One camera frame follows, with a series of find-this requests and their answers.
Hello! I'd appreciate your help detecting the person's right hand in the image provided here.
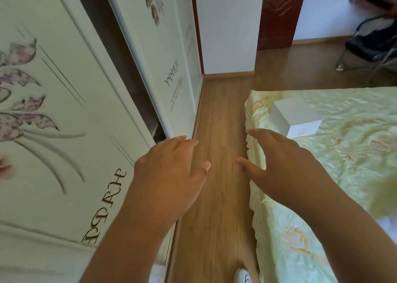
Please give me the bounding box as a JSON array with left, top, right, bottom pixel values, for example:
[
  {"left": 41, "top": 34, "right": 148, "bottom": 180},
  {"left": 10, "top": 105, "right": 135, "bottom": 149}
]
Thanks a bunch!
[{"left": 236, "top": 128, "right": 338, "bottom": 213}]

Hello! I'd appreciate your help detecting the person's left hand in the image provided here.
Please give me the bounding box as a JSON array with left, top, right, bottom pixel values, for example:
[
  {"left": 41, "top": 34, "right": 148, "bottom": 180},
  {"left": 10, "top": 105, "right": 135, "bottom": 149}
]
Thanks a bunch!
[{"left": 130, "top": 135, "right": 211, "bottom": 227}]

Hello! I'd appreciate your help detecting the person's right forearm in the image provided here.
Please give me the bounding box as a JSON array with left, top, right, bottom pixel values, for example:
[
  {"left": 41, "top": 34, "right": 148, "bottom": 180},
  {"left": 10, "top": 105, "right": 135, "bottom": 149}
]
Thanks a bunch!
[{"left": 292, "top": 180, "right": 397, "bottom": 283}]

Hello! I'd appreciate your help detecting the person's left forearm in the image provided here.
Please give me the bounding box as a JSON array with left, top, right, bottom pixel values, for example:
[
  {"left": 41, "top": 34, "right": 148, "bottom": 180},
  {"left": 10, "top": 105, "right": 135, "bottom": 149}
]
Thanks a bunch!
[{"left": 79, "top": 196, "right": 179, "bottom": 283}]

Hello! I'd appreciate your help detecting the white cardboard box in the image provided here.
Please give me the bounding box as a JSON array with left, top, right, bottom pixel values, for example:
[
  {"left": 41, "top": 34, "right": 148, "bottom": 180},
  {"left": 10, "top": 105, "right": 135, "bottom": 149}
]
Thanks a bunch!
[{"left": 270, "top": 98, "right": 323, "bottom": 139}]

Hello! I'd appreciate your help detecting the white shoe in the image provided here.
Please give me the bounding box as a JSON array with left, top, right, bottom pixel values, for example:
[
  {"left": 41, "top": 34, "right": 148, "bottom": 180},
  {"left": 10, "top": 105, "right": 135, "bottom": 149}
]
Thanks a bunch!
[{"left": 233, "top": 268, "right": 252, "bottom": 283}]

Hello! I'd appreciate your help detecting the narrow white floral wardrobe door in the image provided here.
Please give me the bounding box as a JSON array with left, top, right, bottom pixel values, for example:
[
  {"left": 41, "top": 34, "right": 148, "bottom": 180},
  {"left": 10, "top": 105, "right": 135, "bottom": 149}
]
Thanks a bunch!
[{"left": 102, "top": 0, "right": 205, "bottom": 139}]

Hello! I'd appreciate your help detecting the large white floral wardrobe door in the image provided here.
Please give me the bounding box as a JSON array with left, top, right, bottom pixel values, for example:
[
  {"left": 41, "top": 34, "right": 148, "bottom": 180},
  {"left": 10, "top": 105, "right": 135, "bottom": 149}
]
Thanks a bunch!
[{"left": 0, "top": 0, "right": 176, "bottom": 283}]

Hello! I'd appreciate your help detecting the red-brown carved wooden door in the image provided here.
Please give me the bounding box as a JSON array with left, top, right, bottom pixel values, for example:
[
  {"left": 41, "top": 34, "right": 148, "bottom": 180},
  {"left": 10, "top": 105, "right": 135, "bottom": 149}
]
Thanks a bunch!
[{"left": 257, "top": 0, "right": 308, "bottom": 51}]

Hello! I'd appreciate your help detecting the metal chair with black clothes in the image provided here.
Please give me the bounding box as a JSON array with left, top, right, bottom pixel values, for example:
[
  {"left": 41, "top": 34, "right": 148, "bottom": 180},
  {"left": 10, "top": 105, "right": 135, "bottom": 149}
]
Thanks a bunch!
[{"left": 335, "top": 12, "right": 397, "bottom": 85}]

